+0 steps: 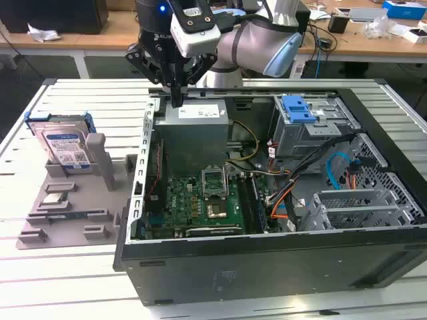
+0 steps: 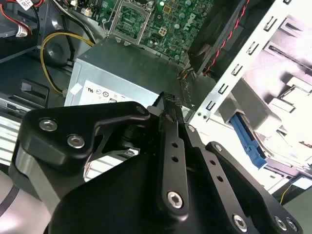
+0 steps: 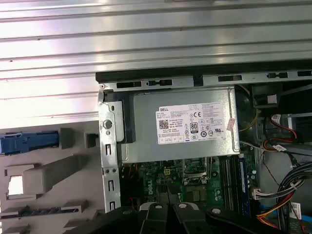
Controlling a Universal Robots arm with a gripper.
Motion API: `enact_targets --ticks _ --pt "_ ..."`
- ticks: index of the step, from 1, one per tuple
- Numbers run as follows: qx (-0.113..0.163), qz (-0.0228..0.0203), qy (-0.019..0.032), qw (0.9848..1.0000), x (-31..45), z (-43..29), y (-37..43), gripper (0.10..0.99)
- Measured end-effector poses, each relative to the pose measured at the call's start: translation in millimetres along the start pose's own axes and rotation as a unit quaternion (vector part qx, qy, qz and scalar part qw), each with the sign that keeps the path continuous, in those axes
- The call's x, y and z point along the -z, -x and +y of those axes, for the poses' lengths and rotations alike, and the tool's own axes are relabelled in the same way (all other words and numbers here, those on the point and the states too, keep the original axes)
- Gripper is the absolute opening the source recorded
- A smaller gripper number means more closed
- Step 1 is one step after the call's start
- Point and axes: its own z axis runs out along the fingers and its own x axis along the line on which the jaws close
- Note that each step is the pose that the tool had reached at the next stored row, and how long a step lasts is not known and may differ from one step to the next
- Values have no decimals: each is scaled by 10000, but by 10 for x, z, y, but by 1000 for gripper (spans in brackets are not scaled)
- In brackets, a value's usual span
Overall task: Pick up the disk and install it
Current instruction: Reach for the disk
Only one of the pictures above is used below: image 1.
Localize black tower box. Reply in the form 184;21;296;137
295;9;312;34

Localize silver CPU chip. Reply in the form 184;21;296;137
41;192;66;205

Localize black graphics card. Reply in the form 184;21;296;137
185;226;244;238

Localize green motherboard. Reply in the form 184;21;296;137
145;173;278;239

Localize metal drive cage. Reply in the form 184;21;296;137
272;95;363;159

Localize small black cube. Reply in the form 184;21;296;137
328;15;351;33

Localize black RAM slot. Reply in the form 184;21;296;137
237;175;250;234
245;175;260;234

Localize blue cardboard box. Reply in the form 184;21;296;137
382;0;427;19

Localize CPU socket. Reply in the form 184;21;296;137
205;196;231;219

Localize large black box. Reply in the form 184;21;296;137
0;0;109;35

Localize grey parts rack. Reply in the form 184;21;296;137
15;132;138;250

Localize grey power supply unit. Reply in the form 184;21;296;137
153;99;234;171

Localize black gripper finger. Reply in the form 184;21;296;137
177;52;218;108
124;42;178;108

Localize blue data wire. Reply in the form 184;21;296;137
326;152;363;191

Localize orange data wire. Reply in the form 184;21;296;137
269;195;291;221

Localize yellow and black wires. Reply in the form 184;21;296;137
226;120;261;164

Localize locking lever wire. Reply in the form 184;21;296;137
224;163;232;199

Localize crumpled white paper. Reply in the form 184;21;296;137
27;23;62;43

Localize clear plastic bag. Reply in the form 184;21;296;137
363;16;398;38

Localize black PC case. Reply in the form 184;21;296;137
112;87;427;307

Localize white box with black inlay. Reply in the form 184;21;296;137
403;27;427;44

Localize hard disk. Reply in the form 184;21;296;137
25;111;98;175

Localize blue RAM stick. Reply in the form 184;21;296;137
48;212;88;221

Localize metal socket cover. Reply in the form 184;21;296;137
201;165;230;198

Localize black camera cable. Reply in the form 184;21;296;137
211;9;258;34

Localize multicolour power wire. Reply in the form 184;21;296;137
346;159;365;191

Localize installed RAM stick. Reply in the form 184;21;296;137
250;175;270;233

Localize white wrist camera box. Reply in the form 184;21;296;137
168;0;224;58

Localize metal disk bay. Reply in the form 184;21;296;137
306;189;418;231

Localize black cable bundle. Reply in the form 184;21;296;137
266;133;354;204

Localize blue plastic drive latch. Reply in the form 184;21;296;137
282;95;316;123

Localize wooden desk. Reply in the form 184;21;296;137
0;0;427;81

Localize grey flat tray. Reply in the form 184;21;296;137
350;7;390;23

